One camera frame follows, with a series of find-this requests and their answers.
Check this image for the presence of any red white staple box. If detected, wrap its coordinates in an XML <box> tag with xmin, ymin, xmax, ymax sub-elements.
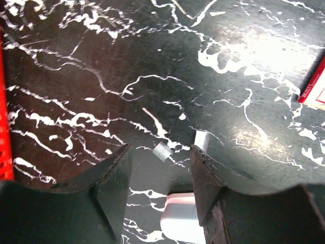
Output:
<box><xmin>297</xmin><ymin>55</ymin><xmax>324</xmax><ymax>110</ymax></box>

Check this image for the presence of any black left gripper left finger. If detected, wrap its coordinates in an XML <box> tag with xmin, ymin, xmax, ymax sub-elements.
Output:
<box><xmin>1</xmin><ymin>144</ymin><xmax>132</xmax><ymax>243</ymax></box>

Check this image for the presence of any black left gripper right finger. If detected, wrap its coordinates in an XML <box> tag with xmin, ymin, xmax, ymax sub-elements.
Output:
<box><xmin>190</xmin><ymin>145</ymin><xmax>324</xmax><ymax>243</ymax></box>

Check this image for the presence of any red plastic shopping basket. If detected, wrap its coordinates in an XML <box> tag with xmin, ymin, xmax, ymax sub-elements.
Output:
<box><xmin>0</xmin><ymin>27</ymin><xmax>15</xmax><ymax>181</ymax></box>

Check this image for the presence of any silver staple strip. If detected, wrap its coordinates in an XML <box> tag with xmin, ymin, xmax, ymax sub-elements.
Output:
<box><xmin>152</xmin><ymin>142</ymin><xmax>173</xmax><ymax>162</ymax></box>

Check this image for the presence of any light blue stapler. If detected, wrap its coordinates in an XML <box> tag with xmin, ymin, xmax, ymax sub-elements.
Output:
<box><xmin>160</xmin><ymin>193</ymin><xmax>206</xmax><ymax>243</ymax></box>

